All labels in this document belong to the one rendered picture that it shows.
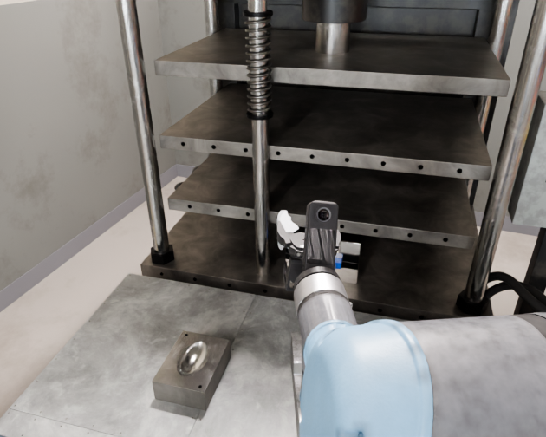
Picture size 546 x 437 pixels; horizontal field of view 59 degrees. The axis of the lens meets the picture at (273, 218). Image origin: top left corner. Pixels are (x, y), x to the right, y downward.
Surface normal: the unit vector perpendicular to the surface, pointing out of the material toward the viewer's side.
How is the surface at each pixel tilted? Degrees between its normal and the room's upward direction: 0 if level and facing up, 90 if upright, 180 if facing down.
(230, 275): 0
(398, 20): 90
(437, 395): 28
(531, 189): 90
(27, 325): 0
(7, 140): 90
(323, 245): 58
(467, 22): 90
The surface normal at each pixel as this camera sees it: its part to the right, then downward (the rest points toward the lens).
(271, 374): 0.00, -0.87
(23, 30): 0.93, 0.18
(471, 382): 0.03, -0.58
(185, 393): -0.26, 0.48
